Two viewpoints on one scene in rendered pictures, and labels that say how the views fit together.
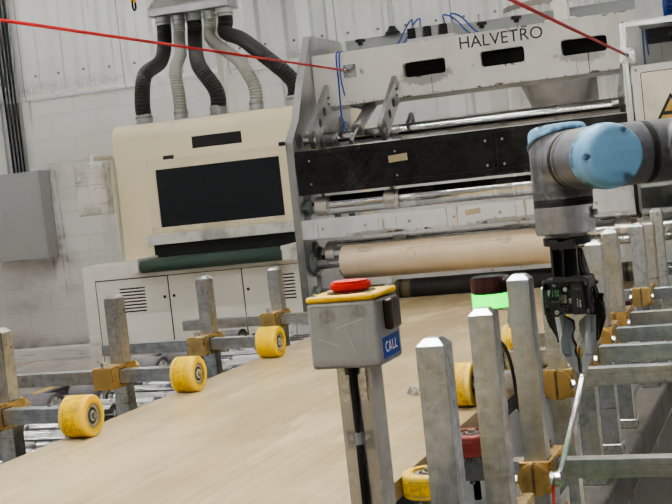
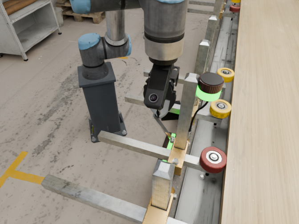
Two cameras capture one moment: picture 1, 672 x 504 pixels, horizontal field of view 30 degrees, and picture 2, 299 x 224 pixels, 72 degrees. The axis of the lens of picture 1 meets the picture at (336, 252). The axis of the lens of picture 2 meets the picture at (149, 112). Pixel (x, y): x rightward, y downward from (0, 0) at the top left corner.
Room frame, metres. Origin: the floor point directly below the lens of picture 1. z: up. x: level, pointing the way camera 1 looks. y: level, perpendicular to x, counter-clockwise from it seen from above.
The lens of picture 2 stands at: (2.36, -0.40, 1.46)
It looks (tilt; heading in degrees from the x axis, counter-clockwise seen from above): 44 degrees down; 179
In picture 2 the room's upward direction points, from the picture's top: straight up
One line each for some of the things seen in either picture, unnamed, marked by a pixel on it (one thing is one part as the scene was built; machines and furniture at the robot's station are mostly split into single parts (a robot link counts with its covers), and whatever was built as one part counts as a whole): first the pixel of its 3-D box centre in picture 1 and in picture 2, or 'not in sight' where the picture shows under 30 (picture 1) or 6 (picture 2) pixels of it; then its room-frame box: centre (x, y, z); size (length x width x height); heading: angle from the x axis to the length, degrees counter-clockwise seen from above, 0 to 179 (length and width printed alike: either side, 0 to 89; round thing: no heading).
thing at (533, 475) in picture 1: (539, 470); (179, 154); (1.95, -0.28, 0.85); 0.13 x 0.06 x 0.05; 159
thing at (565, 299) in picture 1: (569, 275); (163, 72); (1.90, -0.35, 1.15); 0.09 x 0.08 x 0.12; 160
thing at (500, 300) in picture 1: (491, 299); (208, 90); (1.94, -0.23, 1.12); 0.06 x 0.06 x 0.02
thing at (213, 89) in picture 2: (489, 283); (210, 82); (1.94, -0.23, 1.15); 0.06 x 0.06 x 0.02
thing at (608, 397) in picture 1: (604, 353); not in sight; (2.63, -0.54, 0.91); 0.03 x 0.03 x 0.48; 69
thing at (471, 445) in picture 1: (474, 464); (210, 165); (2.00, -0.19, 0.85); 0.08 x 0.08 x 0.11
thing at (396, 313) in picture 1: (392, 312); not in sight; (1.20, -0.05, 1.20); 0.03 x 0.01 x 0.03; 159
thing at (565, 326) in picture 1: (565, 345); (166, 104); (1.91, -0.33, 1.04); 0.06 x 0.03 x 0.09; 160
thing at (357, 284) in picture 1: (350, 288); not in sight; (1.21, -0.01, 1.22); 0.04 x 0.04 x 0.02
